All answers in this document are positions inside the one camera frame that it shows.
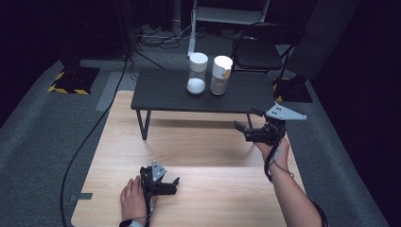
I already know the hand-held gripper cable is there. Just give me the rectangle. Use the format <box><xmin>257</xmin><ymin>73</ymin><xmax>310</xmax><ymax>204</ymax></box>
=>
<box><xmin>264</xmin><ymin>141</ymin><xmax>296</xmax><ymax>183</ymax></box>
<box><xmin>143</xmin><ymin>188</ymin><xmax>156</xmax><ymax>227</ymax></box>

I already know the long black floor cable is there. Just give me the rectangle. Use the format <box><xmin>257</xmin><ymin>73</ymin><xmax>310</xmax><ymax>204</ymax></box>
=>
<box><xmin>59</xmin><ymin>56</ymin><xmax>131</xmax><ymax>227</ymax></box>

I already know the left hand-held gripper cable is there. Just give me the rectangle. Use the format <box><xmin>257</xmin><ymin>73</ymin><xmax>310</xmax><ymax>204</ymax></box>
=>
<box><xmin>143</xmin><ymin>188</ymin><xmax>156</xmax><ymax>227</ymax></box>

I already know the jar with white flip cap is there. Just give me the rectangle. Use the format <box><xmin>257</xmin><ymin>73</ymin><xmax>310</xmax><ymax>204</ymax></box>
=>
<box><xmin>209</xmin><ymin>55</ymin><xmax>234</xmax><ymax>96</ymax></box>

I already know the jar with white round cap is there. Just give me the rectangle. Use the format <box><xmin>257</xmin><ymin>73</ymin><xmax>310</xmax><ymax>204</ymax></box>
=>
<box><xmin>186</xmin><ymin>52</ymin><xmax>209</xmax><ymax>96</ymax></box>

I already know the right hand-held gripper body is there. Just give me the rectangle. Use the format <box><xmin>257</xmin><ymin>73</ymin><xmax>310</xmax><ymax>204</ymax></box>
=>
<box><xmin>244</xmin><ymin>103</ymin><xmax>307</xmax><ymax>147</ymax></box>

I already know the black and white wristband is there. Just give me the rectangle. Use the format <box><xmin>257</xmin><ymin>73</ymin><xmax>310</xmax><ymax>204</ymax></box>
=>
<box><xmin>118</xmin><ymin>219</ymin><xmax>145</xmax><ymax>227</ymax></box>

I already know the small black shelf table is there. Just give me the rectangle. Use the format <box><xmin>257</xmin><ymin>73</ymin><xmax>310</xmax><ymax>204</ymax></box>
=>
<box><xmin>130</xmin><ymin>68</ymin><xmax>280</xmax><ymax>142</ymax></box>

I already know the grey tape piece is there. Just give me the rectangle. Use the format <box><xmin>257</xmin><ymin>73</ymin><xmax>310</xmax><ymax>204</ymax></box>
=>
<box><xmin>69</xmin><ymin>192</ymin><xmax>94</xmax><ymax>202</ymax></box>

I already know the black yellow-striped stand base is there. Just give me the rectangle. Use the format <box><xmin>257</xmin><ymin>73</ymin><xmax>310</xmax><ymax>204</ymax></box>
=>
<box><xmin>272</xmin><ymin>75</ymin><xmax>314</xmax><ymax>104</ymax></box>
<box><xmin>46</xmin><ymin>66</ymin><xmax>101</xmax><ymax>96</ymax></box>

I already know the black folding chair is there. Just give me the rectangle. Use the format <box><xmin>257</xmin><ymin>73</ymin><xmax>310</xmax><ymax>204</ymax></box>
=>
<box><xmin>222</xmin><ymin>22</ymin><xmax>306</xmax><ymax>79</ymax></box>

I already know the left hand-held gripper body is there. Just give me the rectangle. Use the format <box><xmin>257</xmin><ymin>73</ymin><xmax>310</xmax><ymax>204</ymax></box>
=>
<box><xmin>139</xmin><ymin>159</ymin><xmax>178</xmax><ymax>197</ymax></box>

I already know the person's right hand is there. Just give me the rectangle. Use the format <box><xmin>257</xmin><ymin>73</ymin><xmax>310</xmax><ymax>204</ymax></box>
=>
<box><xmin>253</xmin><ymin>135</ymin><xmax>290</xmax><ymax>173</ymax></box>

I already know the person's left hand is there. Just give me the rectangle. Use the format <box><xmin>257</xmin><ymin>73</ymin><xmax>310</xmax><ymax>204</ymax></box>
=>
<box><xmin>119</xmin><ymin>175</ymin><xmax>159</xmax><ymax>225</ymax></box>

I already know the black stand pole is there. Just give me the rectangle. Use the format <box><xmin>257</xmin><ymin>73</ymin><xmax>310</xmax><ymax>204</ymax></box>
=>
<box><xmin>114</xmin><ymin>0</ymin><xmax>137</xmax><ymax>61</ymax></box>

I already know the grey floor strip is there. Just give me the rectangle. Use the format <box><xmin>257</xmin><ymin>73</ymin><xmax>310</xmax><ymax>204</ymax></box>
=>
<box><xmin>95</xmin><ymin>71</ymin><xmax>140</xmax><ymax>113</ymax></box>

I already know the white metal stand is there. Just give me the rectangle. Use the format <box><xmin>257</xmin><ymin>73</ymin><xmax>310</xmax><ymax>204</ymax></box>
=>
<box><xmin>186</xmin><ymin>0</ymin><xmax>271</xmax><ymax>60</ymax></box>

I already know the right hand-held gripper cable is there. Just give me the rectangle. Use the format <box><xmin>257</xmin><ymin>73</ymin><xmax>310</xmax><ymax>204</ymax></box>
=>
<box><xmin>264</xmin><ymin>141</ymin><xmax>296</xmax><ymax>183</ymax></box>

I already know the bundle of floor cables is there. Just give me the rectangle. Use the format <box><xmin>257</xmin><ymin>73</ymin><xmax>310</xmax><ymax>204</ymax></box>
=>
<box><xmin>135</xmin><ymin>23</ymin><xmax>193</xmax><ymax>50</ymax></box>

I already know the grey leaning panel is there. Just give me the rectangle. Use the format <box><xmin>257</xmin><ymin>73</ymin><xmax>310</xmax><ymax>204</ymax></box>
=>
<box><xmin>287</xmin><ymin>0</ymin><xmax>362</xmax><ymax>79</ymax></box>

